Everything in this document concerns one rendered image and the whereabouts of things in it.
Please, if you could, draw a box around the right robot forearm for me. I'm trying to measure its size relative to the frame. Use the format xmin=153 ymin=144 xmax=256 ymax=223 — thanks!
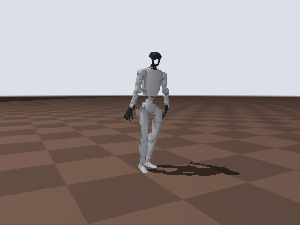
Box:
xmin=129 ymin=87 xmax=139 ymax=109

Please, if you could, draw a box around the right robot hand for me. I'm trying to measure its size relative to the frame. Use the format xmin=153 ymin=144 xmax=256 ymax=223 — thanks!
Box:
xmin=124 ymin=105 xmax=135 ymax=121

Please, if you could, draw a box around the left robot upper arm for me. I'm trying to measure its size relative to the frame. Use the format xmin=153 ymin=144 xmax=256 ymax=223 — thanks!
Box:
xmin=161 ymin=72 xmax=169 ymax=94

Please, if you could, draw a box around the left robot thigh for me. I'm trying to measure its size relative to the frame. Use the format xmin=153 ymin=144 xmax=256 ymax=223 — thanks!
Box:
xmin=148 ymin=107 xmax=162 ymax=142

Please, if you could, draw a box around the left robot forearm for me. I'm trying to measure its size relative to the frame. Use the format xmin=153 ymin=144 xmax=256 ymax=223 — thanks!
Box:
xmin=163 ymin=93 xmax=169 ymax=108

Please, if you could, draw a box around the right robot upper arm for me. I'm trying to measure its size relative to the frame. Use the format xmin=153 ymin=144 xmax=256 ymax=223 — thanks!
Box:
xmin=135 ymin=69 xmax=147 ymax=94

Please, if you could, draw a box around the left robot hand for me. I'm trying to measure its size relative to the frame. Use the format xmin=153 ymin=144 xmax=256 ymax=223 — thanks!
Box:
xmin=162 ymin=105 xmax=169 ymax=118

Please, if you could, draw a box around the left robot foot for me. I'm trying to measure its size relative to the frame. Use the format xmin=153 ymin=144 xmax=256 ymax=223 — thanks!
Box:
xmin=144 ymin=161 xmax=157 ymax=168

